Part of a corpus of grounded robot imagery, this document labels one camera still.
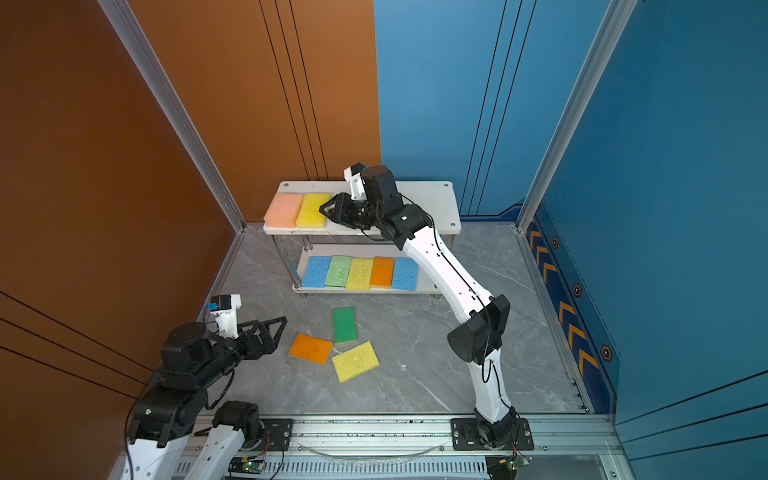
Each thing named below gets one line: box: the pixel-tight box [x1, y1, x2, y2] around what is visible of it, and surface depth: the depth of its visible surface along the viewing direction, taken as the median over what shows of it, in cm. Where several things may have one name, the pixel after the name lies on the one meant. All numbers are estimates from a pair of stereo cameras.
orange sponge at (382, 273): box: [370, 257, 394, 289], surface depth 99 cm
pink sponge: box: [263, 193, 303, 229], surface depth 75 cm
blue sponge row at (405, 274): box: [392, 257, 418, 291], surface depth 98 cm
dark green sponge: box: [332, 306, 358, 344], surface depth 93 cm
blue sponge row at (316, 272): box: [302, 256, 332, 289], surface depth 98 cm
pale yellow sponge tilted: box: [331, 341, 380, 384], surface depth 86 cm
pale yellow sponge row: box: [346, 258, 374, 292], surface depth 96 cm
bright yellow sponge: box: [296, 193, 331, 229], surface depth 75 cm
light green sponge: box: [325, 256, 353, 288], surface depth 98 cm
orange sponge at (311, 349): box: [288, 333, 334, 365], surface depth 88 cm
